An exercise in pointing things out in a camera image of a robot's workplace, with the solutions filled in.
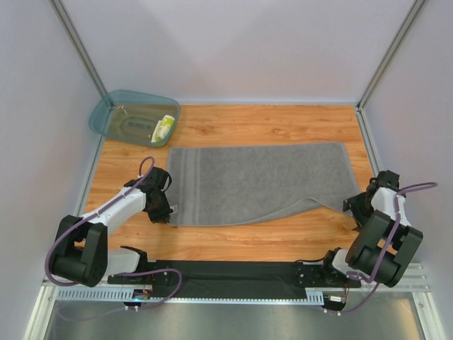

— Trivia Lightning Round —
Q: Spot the grey towel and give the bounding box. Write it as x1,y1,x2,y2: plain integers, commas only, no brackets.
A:
166,142,360,227

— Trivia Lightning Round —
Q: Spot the yellow green patterned towel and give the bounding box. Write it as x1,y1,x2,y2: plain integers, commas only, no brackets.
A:
151,115,175,143

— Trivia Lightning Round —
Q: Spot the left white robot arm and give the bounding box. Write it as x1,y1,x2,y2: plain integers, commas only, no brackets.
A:
45,167,173,288

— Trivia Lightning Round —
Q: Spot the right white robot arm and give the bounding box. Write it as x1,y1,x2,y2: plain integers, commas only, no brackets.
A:
321,170,423,288

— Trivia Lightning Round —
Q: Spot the teal transparent plastic tub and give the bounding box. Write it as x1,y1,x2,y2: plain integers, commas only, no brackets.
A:
88,90,180,148

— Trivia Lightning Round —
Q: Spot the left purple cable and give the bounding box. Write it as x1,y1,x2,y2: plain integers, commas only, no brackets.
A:
44,157,184,322

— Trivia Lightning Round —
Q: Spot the aluminium front rail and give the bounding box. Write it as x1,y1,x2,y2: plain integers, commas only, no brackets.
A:
42,257,431,305

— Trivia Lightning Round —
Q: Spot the left aluminium frame post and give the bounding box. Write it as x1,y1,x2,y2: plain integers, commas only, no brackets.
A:
49,0,107,97

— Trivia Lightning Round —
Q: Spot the aluminium frame post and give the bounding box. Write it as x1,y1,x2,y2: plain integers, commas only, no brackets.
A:
49,0,107,97
356,0,428,111

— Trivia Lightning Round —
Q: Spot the right aluminium frame post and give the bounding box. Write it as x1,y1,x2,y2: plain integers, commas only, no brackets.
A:
356,0,428,111

